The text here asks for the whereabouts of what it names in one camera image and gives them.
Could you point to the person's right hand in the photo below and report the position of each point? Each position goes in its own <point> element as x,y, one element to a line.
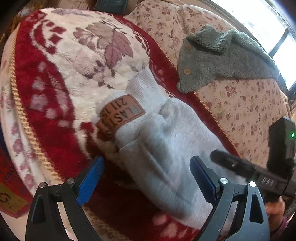
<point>275,212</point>

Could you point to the light grey sweatpants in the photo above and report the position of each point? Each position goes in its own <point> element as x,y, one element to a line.
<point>156,137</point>

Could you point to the red floral plush blanket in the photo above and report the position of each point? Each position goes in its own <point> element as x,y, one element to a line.
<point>63,62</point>

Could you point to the window with dark frame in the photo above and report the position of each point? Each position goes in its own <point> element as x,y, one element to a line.
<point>269,28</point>

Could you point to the small-flower pink bedsheet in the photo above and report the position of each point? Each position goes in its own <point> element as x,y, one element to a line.
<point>244,109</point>

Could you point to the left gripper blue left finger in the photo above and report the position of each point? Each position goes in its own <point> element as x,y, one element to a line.
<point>44,219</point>

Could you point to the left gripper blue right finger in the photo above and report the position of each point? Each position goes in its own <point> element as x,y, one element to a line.
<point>238,211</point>

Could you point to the grey-green fleece garment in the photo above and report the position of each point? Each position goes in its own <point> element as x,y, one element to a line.
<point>210,55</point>

